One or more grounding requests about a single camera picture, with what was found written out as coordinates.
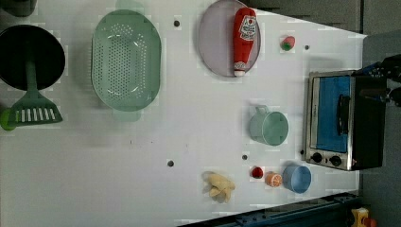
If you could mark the green perforated colander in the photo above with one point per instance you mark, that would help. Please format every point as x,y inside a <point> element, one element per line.
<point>126,60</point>

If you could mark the yellow banana toy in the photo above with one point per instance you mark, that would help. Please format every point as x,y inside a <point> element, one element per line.
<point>217,186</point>

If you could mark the pink peach toy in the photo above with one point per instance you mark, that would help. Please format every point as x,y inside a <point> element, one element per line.
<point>288,43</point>

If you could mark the green slotted spatula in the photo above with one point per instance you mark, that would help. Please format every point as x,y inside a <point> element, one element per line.
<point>32,108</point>

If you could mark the red plush ketchup bottle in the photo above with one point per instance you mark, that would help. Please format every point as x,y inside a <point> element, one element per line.
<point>244,33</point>

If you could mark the light green plastic mug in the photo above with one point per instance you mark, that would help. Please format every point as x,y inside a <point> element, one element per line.
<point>269,128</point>

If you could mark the black toaster oven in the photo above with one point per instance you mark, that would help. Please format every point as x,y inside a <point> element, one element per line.
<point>345,120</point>

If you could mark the orange slice toy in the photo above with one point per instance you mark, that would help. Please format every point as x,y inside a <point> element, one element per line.
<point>273,179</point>

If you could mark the black cylindrical container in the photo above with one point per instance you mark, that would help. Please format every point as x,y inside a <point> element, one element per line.
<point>19,8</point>

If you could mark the blue metal frame rail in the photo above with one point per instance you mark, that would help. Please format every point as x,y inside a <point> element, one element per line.
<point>329,211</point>

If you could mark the grey round plate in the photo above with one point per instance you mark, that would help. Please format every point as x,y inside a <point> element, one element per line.
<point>215,41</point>

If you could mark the red strawberry toy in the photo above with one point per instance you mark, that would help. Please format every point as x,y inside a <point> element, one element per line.
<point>257,172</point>

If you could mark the blue plastic cup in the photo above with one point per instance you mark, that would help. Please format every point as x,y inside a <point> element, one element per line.
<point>297,178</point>

